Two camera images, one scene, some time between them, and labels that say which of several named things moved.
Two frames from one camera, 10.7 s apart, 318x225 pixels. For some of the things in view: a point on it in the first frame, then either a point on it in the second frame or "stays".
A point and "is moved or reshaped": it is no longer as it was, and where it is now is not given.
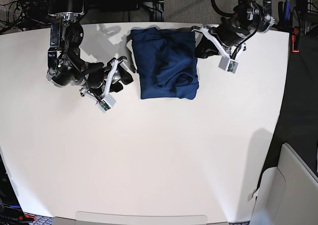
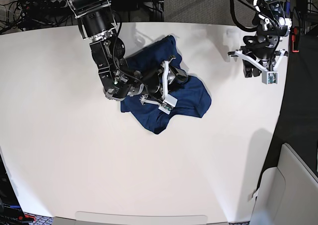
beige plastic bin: (288, 193) stays
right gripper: (225, 38) to (254, 58)
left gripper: (100, 77) to (155, 82)
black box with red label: (11, 212) stays
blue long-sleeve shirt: (167, 63) is moved or reshaped
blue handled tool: (287, 9) stays
